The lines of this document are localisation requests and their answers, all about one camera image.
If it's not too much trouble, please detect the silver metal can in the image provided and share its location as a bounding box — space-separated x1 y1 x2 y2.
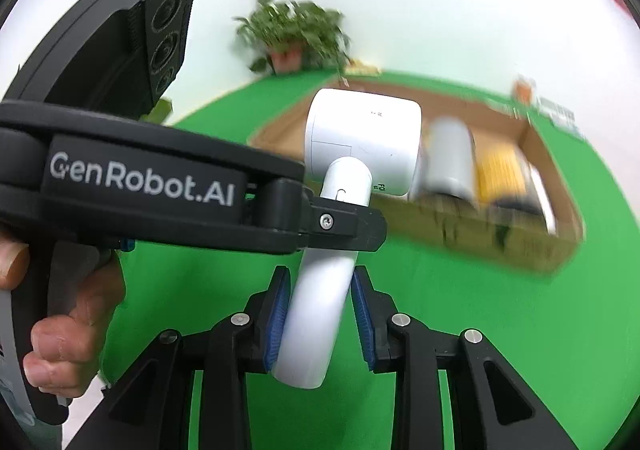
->
408 117 476 205

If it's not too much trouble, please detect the green table cloth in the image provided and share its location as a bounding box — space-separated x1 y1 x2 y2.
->
98 69 640 450

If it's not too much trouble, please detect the orange small box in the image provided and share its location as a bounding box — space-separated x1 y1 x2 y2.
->
511 77 535 106

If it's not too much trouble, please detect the small potted green plant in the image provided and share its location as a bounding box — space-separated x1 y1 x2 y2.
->
233 0 350 76

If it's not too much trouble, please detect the black camera module left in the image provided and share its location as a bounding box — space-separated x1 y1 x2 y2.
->
5 0 193 120

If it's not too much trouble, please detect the person's left hand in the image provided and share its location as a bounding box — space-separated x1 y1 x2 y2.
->
23 254 126 398

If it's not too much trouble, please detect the yellow label spray bottle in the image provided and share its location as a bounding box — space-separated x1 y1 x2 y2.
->
476 144 556 233

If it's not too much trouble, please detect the large cardboard tray box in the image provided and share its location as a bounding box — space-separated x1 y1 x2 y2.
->
250 78 584 274

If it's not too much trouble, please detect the white handheld device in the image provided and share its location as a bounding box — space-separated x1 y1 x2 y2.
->
271 88 422 389

